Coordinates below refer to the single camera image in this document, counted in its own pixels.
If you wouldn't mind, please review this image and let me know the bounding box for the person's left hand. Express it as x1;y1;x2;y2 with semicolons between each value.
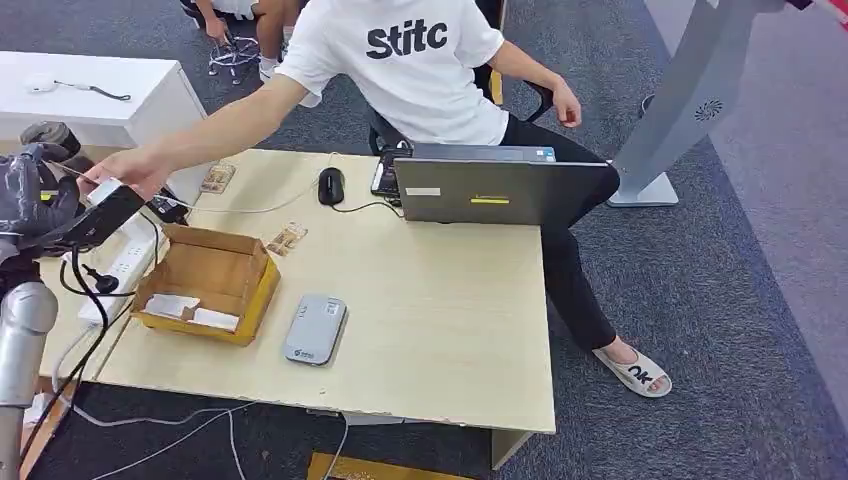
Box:
550;78;584;130

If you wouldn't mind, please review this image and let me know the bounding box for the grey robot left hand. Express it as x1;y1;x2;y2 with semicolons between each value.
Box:
0;144;82;253

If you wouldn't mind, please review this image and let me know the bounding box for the person's right hand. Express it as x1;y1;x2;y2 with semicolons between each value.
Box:
78;146;175;202

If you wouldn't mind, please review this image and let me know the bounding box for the thin card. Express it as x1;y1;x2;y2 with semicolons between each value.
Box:
55;160;102;188

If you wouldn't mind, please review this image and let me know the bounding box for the black power adapter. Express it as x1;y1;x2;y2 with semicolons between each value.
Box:
144;188;192;226

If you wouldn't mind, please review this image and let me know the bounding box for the white cabinet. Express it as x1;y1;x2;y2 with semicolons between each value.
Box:
0;50;215;203

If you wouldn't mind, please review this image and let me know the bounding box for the cup with dark lid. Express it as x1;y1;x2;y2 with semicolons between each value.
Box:
19;121;95;175

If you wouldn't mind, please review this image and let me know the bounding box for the yellow wooden board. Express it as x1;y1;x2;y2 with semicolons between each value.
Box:
488;0;509;106

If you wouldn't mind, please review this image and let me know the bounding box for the printed card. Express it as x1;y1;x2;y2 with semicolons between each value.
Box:
199;162;238;195
266;221;310;258

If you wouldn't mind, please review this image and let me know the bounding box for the white power strip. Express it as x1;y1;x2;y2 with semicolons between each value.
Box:
77;210;171;327

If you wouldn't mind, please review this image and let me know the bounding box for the grey laptop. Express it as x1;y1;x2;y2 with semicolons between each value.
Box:
368;142;611;229

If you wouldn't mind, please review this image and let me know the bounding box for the black plug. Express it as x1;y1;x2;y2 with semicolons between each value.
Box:
81;263;121;297

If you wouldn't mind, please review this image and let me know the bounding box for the grey floor stand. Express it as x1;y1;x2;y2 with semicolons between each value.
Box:
605;0;791;209

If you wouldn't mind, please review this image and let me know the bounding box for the brown cardboard box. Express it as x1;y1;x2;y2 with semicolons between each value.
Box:
129;223;282;348

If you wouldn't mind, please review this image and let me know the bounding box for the white card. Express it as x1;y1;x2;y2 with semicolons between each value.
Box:
141;293;201;321
190;307;240;333

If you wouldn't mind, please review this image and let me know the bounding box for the person in white shirt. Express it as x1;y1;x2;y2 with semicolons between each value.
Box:
79;0;673;399

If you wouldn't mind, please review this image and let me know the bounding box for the black office chair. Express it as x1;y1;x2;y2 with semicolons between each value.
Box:
366;0;556;156

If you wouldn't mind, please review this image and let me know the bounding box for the person crouching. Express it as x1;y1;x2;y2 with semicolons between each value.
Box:
178;0;303;85

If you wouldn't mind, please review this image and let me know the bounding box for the black computer mouse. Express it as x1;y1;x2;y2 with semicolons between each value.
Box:
316;166;347;207

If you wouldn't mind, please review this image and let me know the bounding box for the white charger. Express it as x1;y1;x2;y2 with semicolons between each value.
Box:
22;393;56;427

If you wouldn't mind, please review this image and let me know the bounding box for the grey card reader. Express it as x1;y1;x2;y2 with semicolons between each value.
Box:
282;294;350;368

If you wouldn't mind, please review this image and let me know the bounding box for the white slipper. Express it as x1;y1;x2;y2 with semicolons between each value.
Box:
590;345;674;399

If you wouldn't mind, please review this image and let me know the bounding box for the yellow box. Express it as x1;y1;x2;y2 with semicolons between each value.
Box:
305;451;466;480

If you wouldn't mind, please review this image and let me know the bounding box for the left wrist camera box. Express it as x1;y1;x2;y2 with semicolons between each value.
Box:
58;176;148;250

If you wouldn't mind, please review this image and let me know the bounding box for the black and white strap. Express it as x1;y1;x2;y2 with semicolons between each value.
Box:
53;79;133;103

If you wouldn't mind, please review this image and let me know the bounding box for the black plug cable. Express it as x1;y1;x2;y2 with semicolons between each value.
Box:
58;210;162;300

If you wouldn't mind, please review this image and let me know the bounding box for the thin white desk cable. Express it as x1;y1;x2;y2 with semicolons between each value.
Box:
157;153;340;216

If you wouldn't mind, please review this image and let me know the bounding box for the black mouse cable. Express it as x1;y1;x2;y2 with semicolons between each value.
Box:
330;199;405;219

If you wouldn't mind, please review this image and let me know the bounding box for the white floor cable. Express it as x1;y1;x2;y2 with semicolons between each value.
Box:
50;324;258;480

